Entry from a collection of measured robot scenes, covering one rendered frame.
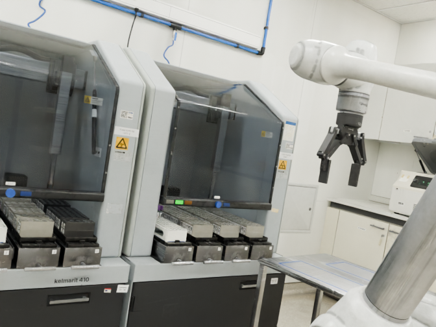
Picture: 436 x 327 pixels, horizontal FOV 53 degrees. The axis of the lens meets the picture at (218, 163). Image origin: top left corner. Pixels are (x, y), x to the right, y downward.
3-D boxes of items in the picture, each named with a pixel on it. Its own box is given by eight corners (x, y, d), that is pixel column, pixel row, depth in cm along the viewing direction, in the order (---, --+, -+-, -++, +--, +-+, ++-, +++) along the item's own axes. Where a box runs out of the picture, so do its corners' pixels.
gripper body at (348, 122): (351, 111, 125) (346, 143, 125) (370, 116, 130) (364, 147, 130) (331, 110, 131) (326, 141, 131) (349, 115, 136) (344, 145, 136)
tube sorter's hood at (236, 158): (116, 183, 223) (134, 59, 220) (213, 191, 258) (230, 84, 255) (163, 205, 181) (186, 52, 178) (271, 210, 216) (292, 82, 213)
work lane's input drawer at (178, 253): (103, 222, 233) (106, 205, 233) (127, 223, 241) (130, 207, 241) (168, 267, 174) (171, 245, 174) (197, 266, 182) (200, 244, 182)
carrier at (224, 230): (235, 237, 210) (238, 224, 210) (238, 238, 208) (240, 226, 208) (216, 237, 203) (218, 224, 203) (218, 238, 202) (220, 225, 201)
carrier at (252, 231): (260, 237, 219) (262, 225, 218) (263, 238, 217) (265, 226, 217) (241, 237, 212) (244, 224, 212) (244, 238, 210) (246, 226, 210)
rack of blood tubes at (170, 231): (135, 226, 206) (137, 213, 205) (154, 227, 211) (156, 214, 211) (165, 244, 181) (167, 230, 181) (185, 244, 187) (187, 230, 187)
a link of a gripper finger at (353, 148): (342, 134, 132) (344, 132, 133) (352, 164, 137) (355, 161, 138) (352, 135, 129) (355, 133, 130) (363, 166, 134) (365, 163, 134)
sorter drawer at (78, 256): (23, 220, 210) (25, 202, 210) (52, 221, 218) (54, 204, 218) (65, 272, 151) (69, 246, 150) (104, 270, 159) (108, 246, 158)
